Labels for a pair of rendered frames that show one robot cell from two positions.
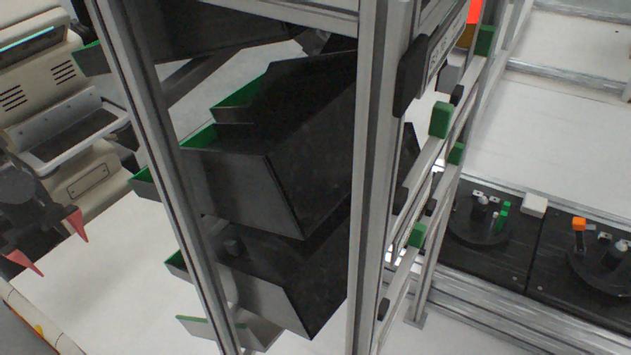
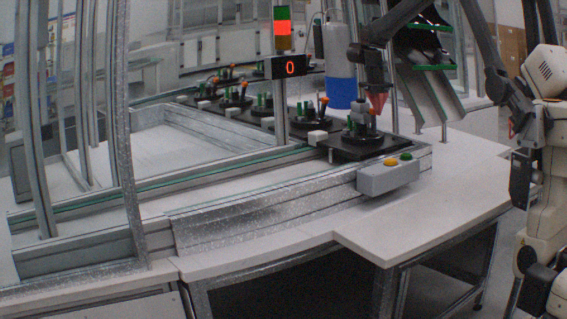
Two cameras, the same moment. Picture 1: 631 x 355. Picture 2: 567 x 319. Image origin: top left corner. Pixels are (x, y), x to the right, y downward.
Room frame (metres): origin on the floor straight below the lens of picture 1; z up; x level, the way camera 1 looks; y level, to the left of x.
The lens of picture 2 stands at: (2.37, 0.43, 1.43)
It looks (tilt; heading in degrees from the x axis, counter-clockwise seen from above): 17 degrees down; 206
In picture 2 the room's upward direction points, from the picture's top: 3 degrees counter-clockwise
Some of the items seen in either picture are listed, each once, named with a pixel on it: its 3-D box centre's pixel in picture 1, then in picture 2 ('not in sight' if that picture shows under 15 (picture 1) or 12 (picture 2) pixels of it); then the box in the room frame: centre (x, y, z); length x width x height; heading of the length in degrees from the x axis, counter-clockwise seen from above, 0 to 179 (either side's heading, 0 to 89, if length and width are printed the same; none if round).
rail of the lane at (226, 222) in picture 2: not in sight; (324, 192); (1.06, -0.11, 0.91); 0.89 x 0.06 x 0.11; 150
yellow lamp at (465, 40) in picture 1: (465, 29); (283, 41); (0.85, -0.31, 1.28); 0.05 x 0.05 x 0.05
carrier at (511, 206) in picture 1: (479, 210); (311, 111); (0.62, -0.33, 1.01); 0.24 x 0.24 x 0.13; 60
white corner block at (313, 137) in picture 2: not in sight; (317, 138); (0.78, -0.24, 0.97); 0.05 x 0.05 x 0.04; 60
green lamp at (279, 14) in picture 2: not in sight; (281, 13); (0.85, -0.31, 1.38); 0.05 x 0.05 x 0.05
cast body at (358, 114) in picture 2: not in sight; (359, 109); (0.74, -0.12, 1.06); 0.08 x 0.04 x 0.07; 60
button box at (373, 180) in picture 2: not in sight; (390, 174); (0.92, 0.04, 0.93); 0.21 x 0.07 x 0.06; 150
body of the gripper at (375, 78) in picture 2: not in sight; (375, 76); (0.78, -0.04, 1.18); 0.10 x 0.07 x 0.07; 151
